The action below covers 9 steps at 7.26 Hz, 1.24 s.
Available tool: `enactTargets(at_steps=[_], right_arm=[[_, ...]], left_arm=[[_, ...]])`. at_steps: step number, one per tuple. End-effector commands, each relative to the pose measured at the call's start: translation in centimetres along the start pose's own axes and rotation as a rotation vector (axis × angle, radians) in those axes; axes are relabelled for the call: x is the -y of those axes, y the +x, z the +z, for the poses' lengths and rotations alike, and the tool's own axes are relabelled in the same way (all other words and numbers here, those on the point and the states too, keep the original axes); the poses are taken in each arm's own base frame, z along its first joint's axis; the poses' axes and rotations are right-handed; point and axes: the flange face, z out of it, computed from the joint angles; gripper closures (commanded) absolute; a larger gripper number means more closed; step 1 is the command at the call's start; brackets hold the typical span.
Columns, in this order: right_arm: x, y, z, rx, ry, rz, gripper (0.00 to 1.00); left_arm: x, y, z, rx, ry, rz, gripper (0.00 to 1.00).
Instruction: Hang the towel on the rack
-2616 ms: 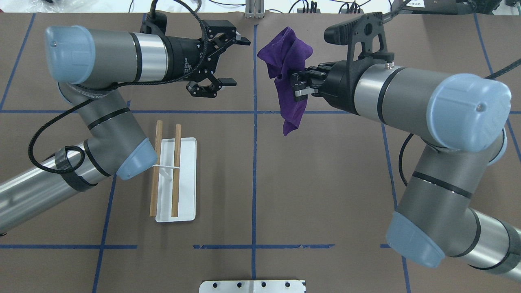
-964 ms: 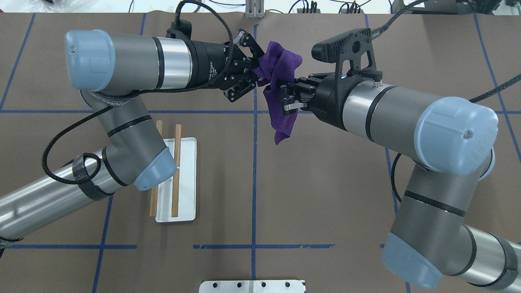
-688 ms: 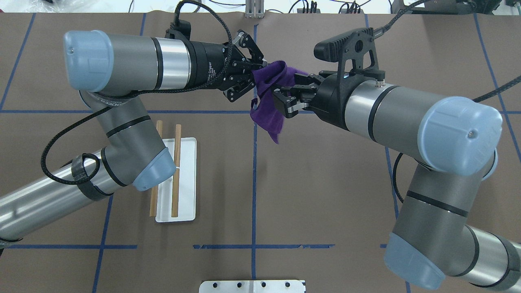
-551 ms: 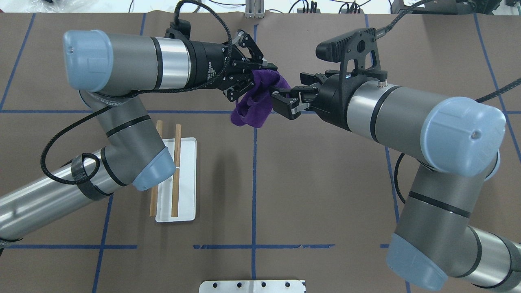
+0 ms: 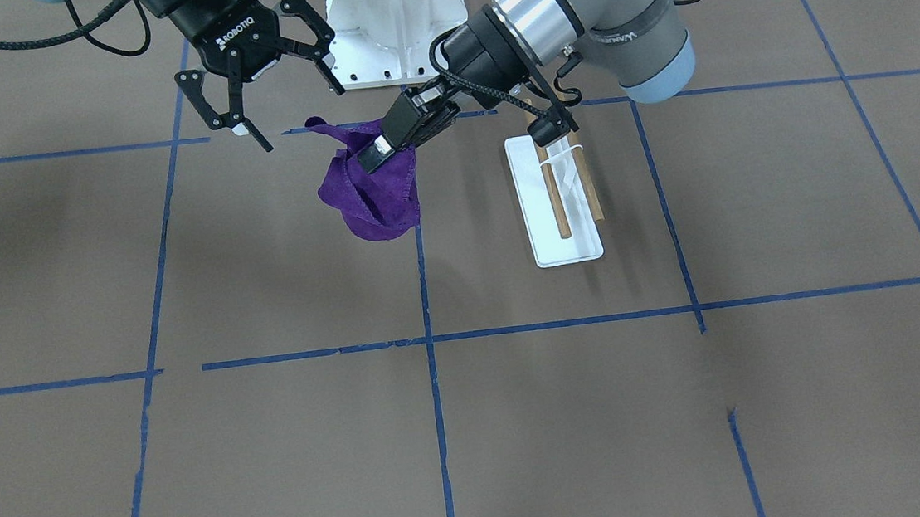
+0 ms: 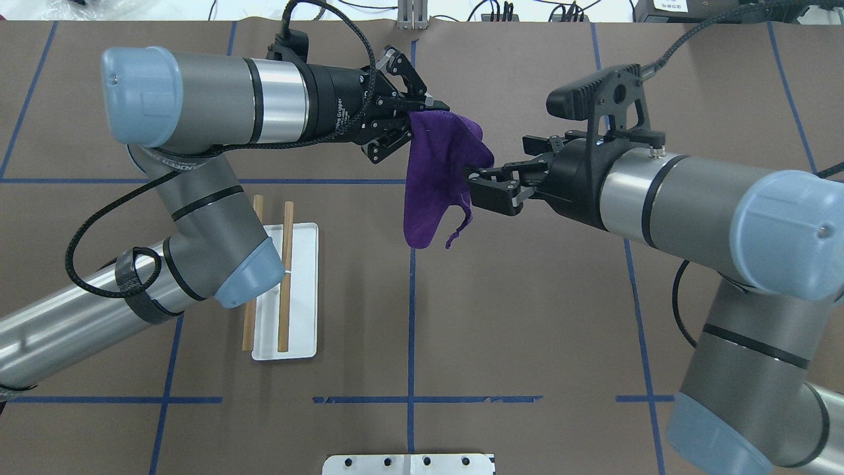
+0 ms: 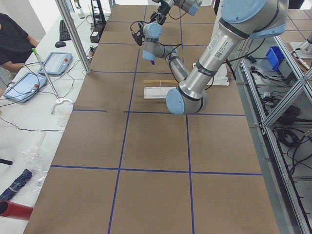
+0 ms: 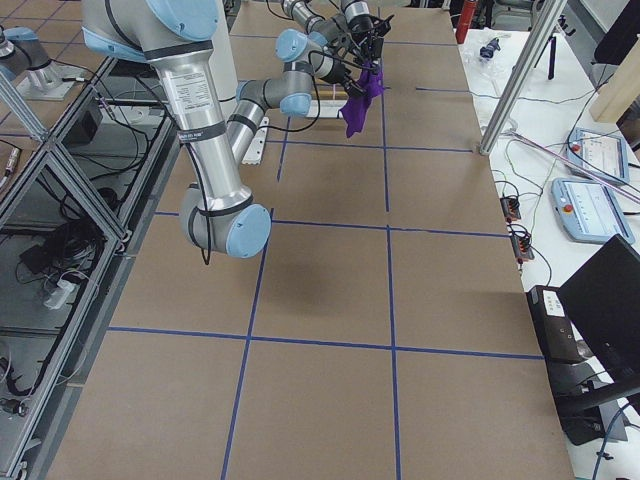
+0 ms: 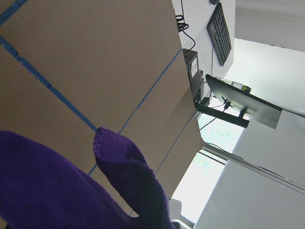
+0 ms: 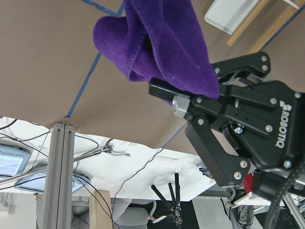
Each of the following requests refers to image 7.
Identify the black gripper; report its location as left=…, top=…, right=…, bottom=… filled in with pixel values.
left=156, top=5, right=170, bottom=25

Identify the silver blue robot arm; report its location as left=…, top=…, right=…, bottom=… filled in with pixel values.
left=141, top=0, right=289, bottom=115
left=149, top=0, right=203, bottom=25

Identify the wooden rack dowel near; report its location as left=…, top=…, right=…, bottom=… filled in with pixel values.
left=143, top=80, right=178, bottom=84

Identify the white rack base tray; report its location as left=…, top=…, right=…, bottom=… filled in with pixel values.
left=144, top=87, right=172, bottom=99

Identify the black keyboard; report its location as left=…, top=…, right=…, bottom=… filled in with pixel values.
left=59, top=19, right=71, bottom=41

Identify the black computer mouse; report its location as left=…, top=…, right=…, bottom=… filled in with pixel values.
left=55, top=41, right=66, bottom=48

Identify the blue teach pendant far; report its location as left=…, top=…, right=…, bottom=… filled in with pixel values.
left=43, top=52, right=72, bottom=76

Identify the blue teach pendant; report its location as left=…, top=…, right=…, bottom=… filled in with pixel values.
left=3, top=72, right=47, bottom=103
left=43, top=52, right=72, bottom=76

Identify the blue plastic bin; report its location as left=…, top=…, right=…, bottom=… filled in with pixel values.
left=266, top=46, right=285, bottom=72

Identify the person in black shirt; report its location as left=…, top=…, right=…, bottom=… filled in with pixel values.
left=0, top=13, right=39, bottom=98

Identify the blue teach pendant near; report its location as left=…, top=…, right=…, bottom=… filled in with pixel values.
left=3, top=72, right=47, bottom=103

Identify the clear crumpled plastic bag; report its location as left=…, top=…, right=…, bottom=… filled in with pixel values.
left=22, top=132, right=49, bottom=194

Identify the folded dark blue umbrella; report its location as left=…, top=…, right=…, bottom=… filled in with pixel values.
left=0, top=169, right=33, bottom=201

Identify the red cylinder tube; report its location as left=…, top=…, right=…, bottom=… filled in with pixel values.
left=0, top=201, right=33, bottom=221

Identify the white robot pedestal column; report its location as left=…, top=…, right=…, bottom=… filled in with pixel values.
left=207, top=0, right=231, bottom=86

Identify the aluminium frame post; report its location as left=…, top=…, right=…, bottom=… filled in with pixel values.
left=56, top=0, right=91, bottom=74

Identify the grabber stick green handle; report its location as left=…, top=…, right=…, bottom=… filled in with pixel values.
left=32, top=48, right=74, bottom=115

